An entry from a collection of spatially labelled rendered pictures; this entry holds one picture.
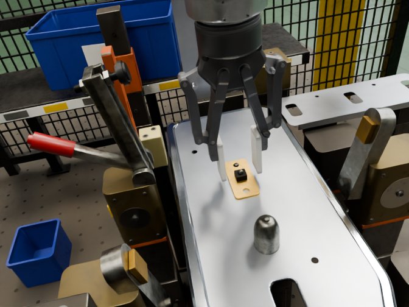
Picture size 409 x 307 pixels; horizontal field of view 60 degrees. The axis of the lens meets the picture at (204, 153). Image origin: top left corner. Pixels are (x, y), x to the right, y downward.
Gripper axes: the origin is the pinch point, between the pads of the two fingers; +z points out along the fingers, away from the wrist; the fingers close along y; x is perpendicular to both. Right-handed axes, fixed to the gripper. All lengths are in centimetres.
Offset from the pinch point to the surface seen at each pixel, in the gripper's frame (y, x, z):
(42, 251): -46, 21, 34
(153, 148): -12.3, 6.2, 0.2
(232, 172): -0.9, 1.5, 4.4
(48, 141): -24.0, -0.6, -9.3
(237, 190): -1.1, -2.7, 4.4
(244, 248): -2.9, -12.6, 4.7
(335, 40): 45, 58, 12
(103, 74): -14.9, -0.4, -16.3
